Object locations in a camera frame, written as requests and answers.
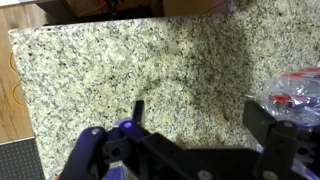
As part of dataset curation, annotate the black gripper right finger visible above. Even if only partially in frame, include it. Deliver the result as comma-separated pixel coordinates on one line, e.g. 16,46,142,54
242,99,320,180

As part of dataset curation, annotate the dark wooden shelf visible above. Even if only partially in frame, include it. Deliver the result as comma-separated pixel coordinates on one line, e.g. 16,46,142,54
34,0,164,25

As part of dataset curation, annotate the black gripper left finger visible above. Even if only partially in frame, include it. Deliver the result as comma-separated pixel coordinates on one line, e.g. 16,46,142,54
61,99,188,180

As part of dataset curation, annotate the plastic-wrapped pack of water bottles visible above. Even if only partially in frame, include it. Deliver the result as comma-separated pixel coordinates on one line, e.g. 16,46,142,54
263,66,320,129

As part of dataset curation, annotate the black perforated robot table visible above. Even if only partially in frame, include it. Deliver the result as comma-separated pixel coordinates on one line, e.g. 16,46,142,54
0,137,46,180

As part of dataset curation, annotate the yellow cable on floor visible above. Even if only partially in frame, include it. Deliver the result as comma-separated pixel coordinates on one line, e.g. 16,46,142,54
8,50,28,109

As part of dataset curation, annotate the brown cardboard box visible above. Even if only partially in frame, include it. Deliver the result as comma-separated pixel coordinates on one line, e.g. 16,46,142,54
163,0,232,18

